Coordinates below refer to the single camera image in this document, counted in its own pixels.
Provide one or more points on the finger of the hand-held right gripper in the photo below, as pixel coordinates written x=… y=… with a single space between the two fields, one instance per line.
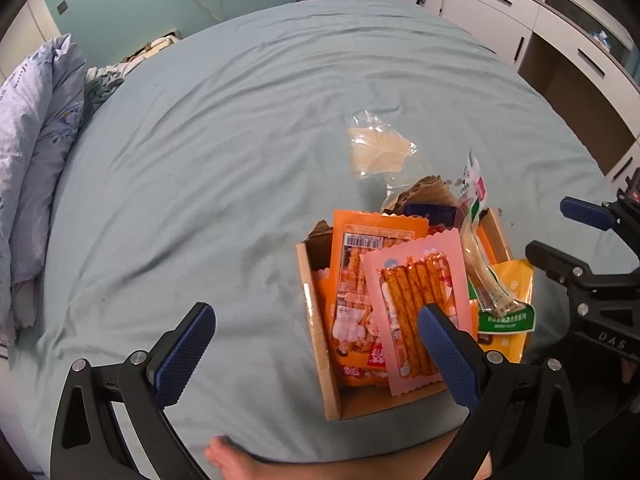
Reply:
x=582 y=211
x=555 y=260

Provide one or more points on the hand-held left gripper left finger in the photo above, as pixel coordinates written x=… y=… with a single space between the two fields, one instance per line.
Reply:
x=185 y=355

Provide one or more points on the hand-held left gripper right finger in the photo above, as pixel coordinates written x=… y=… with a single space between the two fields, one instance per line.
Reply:
x=450 y=355

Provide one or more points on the yellow snack packet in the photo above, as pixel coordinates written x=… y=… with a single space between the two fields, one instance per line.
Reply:
x=515 y=275

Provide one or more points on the green white chicken foot packet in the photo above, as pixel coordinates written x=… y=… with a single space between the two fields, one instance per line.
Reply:
x=492 y=290

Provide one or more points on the pink spicy stick packet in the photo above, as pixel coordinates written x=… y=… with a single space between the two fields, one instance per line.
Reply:
x=400 y=270

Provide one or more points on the orange snack packet with barcode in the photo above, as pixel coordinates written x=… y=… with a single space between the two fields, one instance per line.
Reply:
x=355 y=270

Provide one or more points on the cardboard box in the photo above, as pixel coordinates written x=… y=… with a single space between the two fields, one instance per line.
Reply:
x=320 y=340

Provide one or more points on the dark blue packet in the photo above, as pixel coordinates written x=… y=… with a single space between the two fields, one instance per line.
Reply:
x=430 y=212

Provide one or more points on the person's bare foot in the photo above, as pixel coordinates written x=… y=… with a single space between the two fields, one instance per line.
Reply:
x=260 y=467

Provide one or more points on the torn brown paper wrap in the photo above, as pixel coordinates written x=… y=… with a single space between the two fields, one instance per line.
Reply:
x=425 y=192

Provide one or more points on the clear plastic bag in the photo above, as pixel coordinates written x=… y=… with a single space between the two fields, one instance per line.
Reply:
x=375 y=150

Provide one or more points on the white cabinet unit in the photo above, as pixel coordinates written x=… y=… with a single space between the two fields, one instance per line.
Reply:
x=500 y=10

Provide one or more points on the lavender floral quilt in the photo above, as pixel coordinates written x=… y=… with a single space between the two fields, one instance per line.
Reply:
x=35 y=160

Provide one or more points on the beige bedside clutter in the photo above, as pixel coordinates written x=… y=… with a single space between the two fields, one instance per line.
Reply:
x=155 y=45

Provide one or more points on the white door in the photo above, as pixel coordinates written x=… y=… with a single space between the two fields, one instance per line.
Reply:
x=25 y=30

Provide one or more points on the grey wall switch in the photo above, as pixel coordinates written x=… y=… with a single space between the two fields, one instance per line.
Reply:
x=62 y=7

